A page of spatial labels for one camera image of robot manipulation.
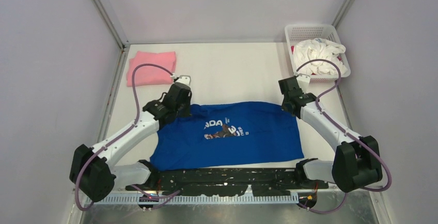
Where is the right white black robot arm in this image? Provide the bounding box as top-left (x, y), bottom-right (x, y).
top-left (278, 74), bottom-right (383, 193)

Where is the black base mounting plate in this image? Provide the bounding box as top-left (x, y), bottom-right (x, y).
top-left (138, 168), bottom-right (329, 197)

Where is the blue printed t shirt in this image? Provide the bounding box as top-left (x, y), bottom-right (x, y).
top-left (150, 102), bottom-right (304, 171)

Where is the pink folded t shirt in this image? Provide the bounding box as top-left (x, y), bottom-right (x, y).
top-left (126, 51), bottom-right (177, 87)

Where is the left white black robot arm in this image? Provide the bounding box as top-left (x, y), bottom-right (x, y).
top-left (69, 78), bottom-right (192, 210)

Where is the white crumpled t shirt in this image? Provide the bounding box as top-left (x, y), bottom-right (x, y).
top-left (292, 38), bottom-right (348, 76)

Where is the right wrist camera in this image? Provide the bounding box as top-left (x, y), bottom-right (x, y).
top-left (296, 74), bottom-right (311, 91)

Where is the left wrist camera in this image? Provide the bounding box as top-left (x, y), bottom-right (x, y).
top-left (174, 75), bottom-right (191, 87)

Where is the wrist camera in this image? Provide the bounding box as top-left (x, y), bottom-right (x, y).
top-left (296, 74), bottom-right (311, 91)
top-left (174, 75), bottom-right (191, 87)

